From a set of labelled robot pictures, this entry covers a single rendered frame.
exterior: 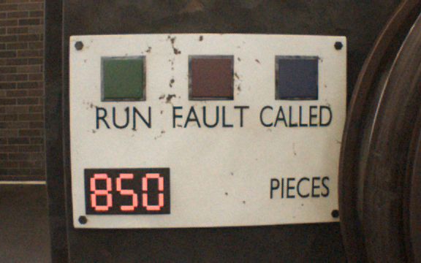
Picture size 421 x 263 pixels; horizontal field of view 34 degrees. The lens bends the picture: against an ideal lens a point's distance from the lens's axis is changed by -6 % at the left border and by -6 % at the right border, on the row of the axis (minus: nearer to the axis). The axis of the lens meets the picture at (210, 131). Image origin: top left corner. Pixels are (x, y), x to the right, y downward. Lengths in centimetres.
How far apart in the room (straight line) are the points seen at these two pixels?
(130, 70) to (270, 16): 14
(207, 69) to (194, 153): 8
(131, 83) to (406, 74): 25
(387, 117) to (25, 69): 622
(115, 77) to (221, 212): 16
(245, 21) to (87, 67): 16
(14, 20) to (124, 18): 606
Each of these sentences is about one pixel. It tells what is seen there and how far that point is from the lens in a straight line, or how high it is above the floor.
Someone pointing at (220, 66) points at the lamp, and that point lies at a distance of 65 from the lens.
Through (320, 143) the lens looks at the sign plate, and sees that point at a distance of 68.
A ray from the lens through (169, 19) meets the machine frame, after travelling 67.
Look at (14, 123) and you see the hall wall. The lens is 675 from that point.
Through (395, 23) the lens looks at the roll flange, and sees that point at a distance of 62.
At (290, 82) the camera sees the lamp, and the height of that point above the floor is 120.
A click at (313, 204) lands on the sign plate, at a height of 108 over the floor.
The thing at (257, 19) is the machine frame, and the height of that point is 125.
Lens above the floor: 122
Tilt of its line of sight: 6 degrees down
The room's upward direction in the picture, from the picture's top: straight up
